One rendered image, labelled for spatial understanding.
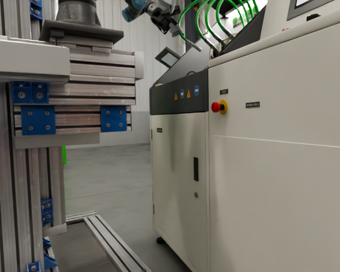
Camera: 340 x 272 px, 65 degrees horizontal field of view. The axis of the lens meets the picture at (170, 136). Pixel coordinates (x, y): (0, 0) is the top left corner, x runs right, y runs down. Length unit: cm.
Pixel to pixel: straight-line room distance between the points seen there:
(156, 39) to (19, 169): 817
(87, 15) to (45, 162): 54
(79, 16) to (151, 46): 800
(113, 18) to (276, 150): 803
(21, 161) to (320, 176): 89
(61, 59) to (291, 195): 67
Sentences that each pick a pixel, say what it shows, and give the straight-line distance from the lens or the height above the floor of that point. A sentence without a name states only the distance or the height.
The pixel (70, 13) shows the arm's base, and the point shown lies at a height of 108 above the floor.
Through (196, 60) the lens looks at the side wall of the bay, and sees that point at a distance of 179.
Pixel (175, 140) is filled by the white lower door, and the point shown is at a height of 66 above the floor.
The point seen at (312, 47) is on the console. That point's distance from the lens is 70.
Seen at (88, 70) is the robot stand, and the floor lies 92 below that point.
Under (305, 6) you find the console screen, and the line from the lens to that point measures 109.
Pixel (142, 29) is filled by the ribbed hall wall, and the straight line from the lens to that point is 887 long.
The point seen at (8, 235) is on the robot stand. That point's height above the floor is 39.
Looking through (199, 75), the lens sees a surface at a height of 93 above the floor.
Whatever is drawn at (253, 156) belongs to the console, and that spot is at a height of 65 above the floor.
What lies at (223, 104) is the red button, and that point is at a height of 81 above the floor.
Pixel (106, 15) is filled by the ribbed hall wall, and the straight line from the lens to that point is 852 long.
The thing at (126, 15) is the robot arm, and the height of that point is 134.
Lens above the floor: 77
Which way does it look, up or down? 4 degrees down
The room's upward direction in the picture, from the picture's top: 1 degrees counter-clockwise
